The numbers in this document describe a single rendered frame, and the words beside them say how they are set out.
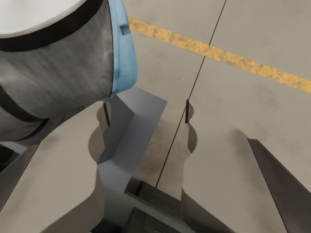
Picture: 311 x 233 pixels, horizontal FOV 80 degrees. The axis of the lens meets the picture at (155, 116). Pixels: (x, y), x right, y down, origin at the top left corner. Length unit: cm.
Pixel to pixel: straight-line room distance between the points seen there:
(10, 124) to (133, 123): 53
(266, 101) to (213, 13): 86
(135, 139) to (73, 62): 57
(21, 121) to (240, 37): 173
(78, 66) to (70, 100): 5
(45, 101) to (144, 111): 55
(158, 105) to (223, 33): 119
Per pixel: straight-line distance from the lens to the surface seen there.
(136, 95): 76
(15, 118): 25
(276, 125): 175
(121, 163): 75
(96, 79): 21
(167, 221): 102
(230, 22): 187
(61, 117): 36
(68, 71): 20
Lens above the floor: 148
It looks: 83 degrees down
